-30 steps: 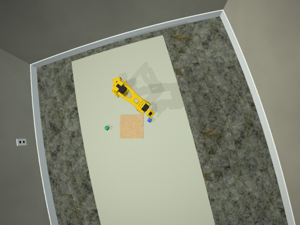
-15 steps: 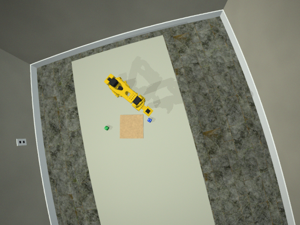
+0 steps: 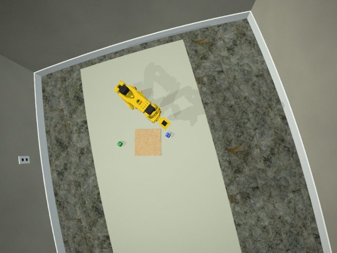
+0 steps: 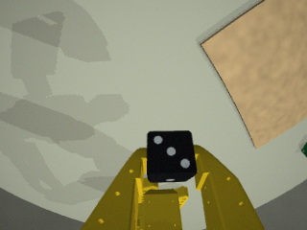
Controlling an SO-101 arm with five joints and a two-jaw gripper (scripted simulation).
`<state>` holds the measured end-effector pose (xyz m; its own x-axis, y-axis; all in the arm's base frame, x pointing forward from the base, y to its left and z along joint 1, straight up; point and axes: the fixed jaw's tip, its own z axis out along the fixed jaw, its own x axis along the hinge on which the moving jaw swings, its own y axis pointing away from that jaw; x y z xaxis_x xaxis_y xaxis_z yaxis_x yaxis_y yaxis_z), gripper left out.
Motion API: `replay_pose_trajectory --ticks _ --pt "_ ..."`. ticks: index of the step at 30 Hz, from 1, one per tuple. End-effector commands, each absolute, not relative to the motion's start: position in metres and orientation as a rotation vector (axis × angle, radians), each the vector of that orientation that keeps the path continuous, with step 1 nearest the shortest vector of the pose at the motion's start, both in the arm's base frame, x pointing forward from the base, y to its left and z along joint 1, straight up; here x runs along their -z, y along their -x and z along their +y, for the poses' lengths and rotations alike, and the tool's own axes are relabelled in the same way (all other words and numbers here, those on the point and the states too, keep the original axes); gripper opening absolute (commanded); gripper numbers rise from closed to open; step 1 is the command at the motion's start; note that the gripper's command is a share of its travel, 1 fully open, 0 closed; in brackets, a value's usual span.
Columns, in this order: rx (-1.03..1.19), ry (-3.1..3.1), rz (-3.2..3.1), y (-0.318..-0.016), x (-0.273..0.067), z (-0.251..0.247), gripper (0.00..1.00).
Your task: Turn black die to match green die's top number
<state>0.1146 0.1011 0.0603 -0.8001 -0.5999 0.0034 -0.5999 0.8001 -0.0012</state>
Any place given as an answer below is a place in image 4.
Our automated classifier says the tan mat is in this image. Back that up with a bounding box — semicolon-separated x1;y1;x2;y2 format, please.
200;0;307;149

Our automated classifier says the green die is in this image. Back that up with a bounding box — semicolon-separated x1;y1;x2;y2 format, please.
301;143;307;157

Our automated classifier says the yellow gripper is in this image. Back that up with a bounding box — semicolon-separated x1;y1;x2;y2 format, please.
81;145;265;230

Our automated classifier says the black die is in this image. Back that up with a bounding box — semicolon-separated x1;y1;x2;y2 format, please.
147;130;198;183

